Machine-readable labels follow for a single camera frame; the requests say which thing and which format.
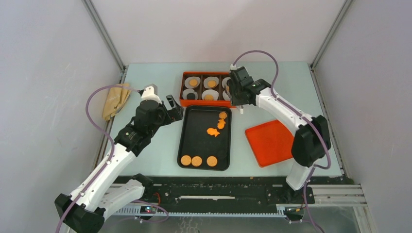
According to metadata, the black sandwich cookie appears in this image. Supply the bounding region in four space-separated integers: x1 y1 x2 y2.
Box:
186 92 197 100

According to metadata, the round orange swirl cookie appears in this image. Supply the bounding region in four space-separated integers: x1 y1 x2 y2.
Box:
204 95 214 100
219 112 227 119

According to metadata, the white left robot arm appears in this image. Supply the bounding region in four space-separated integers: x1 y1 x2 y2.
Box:
54 95 184 233

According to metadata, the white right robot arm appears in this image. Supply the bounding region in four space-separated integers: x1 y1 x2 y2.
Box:
226 65 331 203

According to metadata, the white paper cup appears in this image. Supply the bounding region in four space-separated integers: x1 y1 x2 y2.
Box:
182 88 198 100
222 77 231 89
222 91 230 101
203 76 219 89
202 89 219 101
184 76 201 89

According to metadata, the orange cookie box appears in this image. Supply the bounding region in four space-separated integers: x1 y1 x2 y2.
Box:
179 71 232 108

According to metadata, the beige cloth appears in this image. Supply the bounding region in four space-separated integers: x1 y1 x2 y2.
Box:
102 87 132 121

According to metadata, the orange fish cookie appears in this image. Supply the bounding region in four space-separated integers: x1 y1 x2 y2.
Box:
217 119 226 130
206 128 220 137

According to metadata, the black cookie tray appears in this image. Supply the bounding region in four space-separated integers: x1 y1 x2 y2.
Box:
177 105 232 171

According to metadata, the orange box lid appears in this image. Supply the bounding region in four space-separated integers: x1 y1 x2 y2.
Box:
245 120 294 167

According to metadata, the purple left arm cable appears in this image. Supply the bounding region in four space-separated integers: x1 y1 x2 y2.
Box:
54 84 170 233

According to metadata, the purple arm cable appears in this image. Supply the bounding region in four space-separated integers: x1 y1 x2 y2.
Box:
230 50 332 233
54 84 170 233

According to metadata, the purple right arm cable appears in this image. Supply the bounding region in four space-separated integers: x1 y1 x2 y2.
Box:
230 50 332 233

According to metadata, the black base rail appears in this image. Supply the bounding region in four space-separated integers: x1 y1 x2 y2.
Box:
118 176 366 220

